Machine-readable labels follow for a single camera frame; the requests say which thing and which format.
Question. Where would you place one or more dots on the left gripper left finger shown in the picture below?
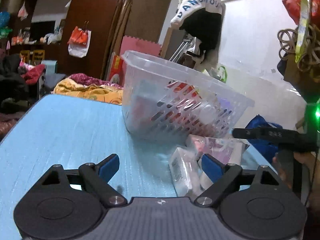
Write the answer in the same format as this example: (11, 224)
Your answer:
(84, 187)

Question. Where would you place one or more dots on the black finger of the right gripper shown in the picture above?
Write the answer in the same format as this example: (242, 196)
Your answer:
(285, 139)

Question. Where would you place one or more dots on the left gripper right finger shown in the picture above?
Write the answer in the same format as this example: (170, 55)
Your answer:
(227, 179)

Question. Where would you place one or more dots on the blue fabric bag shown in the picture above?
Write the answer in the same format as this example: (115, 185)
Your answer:
(267, 149)

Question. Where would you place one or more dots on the pink wrapped packet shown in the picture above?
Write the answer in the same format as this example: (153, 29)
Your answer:
(225, 150)

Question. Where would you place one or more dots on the white tissue packet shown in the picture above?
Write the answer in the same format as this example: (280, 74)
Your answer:
(185, 173)

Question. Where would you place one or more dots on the green white shopping bag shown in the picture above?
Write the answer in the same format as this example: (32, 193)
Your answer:
(220, 73)

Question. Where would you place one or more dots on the yellow orange blanket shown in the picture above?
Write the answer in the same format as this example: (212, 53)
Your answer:
(86, 87)

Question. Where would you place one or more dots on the clear plastic laundry basket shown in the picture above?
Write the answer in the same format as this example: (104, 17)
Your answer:
(166, 101)

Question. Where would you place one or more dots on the teal small box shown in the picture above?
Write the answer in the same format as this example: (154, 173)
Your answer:
(51, 66)

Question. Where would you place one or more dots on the orange white hanging bag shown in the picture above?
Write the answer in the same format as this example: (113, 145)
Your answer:
(79, 41)

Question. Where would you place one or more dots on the pink foam mat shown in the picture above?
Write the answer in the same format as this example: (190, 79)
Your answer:
(139, 45)

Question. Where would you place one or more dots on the red hanging plastic bag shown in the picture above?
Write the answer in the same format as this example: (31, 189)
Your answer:
(293, 9)

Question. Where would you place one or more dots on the white bag blue letters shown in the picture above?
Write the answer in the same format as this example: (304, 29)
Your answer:
(202, 19)

